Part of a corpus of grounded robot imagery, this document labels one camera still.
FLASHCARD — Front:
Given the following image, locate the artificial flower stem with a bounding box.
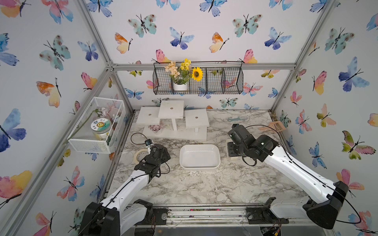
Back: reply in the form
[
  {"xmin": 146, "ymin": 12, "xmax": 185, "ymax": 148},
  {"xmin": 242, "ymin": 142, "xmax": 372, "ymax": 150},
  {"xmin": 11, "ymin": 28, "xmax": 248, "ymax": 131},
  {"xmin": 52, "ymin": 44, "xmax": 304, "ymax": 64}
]
[{"xmin": 67, "ymin": 107, "xmax": 112, "ymax": 141}]

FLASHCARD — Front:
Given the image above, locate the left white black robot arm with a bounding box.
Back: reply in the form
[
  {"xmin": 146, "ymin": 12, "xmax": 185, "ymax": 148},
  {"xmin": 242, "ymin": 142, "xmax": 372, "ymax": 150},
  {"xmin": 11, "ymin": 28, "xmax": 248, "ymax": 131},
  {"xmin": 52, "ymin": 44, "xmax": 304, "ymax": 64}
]
[{"xmin": 78, "ymin": 143, "xmax": 171, "ymax": 236}]

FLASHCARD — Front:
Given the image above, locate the black wire wall basket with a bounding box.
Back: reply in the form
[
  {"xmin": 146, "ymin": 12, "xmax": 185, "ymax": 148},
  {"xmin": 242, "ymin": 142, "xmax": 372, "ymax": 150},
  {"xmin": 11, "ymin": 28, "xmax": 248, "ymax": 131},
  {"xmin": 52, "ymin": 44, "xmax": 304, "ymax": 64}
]
[{"xmin": 152, "ymin": 61, "xmax": 245, "ymax": 95}]

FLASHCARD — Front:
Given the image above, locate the white storage box tray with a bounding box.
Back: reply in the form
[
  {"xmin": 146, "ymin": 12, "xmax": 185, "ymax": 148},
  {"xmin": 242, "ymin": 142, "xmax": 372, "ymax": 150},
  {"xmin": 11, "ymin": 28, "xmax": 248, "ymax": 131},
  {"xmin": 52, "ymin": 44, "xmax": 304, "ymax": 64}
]
[{"xmin": 179, "ymin": 144, "xmax": 221, "ymax": 171}]

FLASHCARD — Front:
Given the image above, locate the pink flower white pot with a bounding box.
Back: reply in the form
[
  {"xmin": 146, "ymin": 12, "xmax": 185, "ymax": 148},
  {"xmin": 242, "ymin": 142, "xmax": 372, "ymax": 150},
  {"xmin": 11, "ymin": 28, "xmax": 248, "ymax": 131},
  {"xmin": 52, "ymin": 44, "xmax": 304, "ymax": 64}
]
[{"xmin": 148, "ymin": 124, "xmax": 164, "ymax": 134}]

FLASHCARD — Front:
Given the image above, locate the clear plastic round lid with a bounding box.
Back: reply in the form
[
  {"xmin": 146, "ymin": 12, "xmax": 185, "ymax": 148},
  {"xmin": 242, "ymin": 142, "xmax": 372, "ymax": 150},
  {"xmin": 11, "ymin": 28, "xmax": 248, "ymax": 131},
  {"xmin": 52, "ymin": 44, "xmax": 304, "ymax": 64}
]
[{"xmin": 120, "ymin": 150, "xmax": 135, "ymax": 165}]

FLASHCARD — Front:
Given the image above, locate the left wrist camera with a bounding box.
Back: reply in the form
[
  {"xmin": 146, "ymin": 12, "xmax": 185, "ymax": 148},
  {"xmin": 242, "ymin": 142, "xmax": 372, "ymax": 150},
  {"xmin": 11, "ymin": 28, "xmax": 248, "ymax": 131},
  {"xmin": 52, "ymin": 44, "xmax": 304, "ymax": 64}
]
[{"xmin": 145, "ymin": 139, "xmax": 154, "ymax": 148}]

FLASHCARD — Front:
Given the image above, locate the white tiered display stand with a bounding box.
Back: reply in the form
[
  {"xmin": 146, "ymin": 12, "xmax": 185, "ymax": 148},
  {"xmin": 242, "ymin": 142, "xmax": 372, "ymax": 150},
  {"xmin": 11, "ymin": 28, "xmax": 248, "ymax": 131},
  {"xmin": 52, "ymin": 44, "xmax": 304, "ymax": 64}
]
[{"xmin": 136, "ymin": 100, "xmax": 210, "ymax": 141}]

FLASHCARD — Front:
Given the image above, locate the clear acrylic wall box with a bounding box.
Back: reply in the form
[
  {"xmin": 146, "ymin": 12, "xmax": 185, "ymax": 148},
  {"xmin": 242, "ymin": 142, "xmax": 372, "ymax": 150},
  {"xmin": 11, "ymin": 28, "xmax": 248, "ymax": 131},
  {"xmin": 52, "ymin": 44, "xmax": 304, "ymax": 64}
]
[{"xmin": 67, "ymin": 97, "xmax": 126, "ymax": 154}]

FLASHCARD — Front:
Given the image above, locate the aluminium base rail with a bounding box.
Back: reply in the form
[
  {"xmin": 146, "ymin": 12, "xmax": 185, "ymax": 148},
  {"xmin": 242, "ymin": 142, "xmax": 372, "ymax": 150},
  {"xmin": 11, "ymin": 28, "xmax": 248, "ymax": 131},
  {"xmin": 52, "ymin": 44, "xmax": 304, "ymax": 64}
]
[{"xmin": 82, "ymin": 203, "xmax": 331, "ymax": 236}]

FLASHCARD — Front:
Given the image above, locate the orange plastic scoop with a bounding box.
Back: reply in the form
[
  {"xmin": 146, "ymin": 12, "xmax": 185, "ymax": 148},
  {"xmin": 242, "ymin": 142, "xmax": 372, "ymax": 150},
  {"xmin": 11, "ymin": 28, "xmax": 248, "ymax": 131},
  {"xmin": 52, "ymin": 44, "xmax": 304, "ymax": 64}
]
[{"xmin": 259, "ymin": 121, "xmax": 286, "ymax": 132}]

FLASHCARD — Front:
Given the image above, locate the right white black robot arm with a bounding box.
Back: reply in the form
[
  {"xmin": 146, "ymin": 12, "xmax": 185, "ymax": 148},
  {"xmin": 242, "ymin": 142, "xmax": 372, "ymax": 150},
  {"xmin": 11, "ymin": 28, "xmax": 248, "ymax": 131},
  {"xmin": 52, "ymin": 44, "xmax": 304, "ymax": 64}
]
[{"xmin": 227, "ymin": 124, "xmax": 349, "ymax": 230}]

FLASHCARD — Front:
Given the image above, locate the sunflower bouquet white pot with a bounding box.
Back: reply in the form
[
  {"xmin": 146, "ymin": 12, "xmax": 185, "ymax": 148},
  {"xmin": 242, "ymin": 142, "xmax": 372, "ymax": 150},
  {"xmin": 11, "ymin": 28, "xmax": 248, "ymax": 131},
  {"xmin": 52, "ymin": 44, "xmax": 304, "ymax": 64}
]
[{"xmin": 164, "ymin": 59, "xmax": 204, "ymax": 91}]

